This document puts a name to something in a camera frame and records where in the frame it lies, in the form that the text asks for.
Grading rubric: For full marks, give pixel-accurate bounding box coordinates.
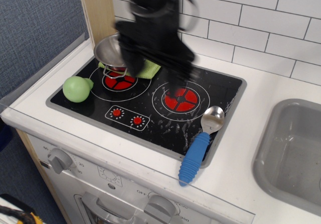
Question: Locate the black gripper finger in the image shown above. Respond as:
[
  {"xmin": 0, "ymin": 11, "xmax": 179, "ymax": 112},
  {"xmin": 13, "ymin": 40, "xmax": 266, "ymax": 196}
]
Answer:
[
  {"xmin": 165, "ymin": 63, "xmax": 194, "ymax": 96},
  {"xmin": 121, "ymin": 46, "xmax": 144, "ymax": 77}
]

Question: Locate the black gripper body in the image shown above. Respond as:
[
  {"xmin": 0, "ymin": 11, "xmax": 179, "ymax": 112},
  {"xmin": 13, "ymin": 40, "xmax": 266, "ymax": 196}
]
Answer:
[{"xmin": 115, "ymin": 13, "xmax": 195, "ymax": 67}]

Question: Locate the blue handled metal spoon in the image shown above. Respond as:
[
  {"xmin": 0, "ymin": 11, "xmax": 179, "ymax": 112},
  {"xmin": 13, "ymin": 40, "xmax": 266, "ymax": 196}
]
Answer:
[{"xmin": 178, "ymin": 106, "xmax": 225, "ymax": 187}]

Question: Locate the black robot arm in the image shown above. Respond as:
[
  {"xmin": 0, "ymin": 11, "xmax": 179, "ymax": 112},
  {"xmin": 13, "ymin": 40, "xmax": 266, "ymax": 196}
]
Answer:
[{"xmin": 115, "ymin": 0, "xmax": 195, "ymax": 97}]

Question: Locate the silver metal bowl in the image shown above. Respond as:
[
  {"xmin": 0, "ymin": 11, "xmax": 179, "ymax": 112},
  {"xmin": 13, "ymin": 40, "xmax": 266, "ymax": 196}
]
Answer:
[{"xmin": 93, "ymin": 33, "xmax": 127, "ymax": 79}]

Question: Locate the green folded cloth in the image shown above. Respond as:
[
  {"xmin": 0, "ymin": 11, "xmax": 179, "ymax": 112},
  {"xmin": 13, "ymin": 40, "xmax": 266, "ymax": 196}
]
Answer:
[{"xmin": 98, "ymin": 59, "xmax": 161, "ymax": 79}]

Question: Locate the black toy stovetop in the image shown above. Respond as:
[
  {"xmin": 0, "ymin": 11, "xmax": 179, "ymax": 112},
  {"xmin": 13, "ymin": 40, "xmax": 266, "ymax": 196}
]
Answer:
[{"xmin": 46, "ymin": 59, "xmax": 247, "ymax": 160}]

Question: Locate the green toy pear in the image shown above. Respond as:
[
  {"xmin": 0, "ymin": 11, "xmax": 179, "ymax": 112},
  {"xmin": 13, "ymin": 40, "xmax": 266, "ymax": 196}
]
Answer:
[{"xmin": 62, "ymin": 76, "xmax": 94, "ymax": 103}]

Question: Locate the grey left oven knob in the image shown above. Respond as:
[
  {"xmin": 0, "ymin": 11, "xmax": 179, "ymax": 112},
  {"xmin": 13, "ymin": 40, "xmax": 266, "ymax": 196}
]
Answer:
[{"xmin": 48, "ymin": 148, "xmax": 73, "ymax": 174}]

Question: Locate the grey oven knob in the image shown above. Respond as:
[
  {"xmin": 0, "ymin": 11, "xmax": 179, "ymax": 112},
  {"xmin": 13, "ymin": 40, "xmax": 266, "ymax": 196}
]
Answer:
[
  {"xmin": 48, "ymin": 148, "xmax": 73, "ymax": 174},
  {"xmin": 144, "ymin": 195, "xmax": 176, "ymax": 223}
]

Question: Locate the grey right oven knob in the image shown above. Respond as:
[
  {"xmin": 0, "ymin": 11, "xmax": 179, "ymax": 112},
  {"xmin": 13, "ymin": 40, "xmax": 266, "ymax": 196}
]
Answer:
[{"xmin": 144, "ymin": 195, "xmax": 176, "ymax": 223}]

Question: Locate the grey toy sink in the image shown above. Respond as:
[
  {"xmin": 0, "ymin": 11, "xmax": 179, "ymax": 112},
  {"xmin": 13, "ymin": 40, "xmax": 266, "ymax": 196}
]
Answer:
[{"xmin": 253, "ymin": 99, "xmax": 320, "ymax": 215}]

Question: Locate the yellow object bottom left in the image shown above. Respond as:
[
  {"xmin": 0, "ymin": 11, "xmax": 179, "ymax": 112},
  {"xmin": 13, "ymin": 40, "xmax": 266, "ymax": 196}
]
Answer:
[{"xmin": 17, "ymin": 211, "xmax": 44, "ymax": 224}]

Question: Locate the silver oven door handle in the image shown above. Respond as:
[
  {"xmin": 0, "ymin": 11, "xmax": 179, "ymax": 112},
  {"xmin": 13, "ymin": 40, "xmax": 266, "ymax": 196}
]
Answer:
[{"xmin": 81, "ymin": 192, "xmax": 145, "ymax": 223}]

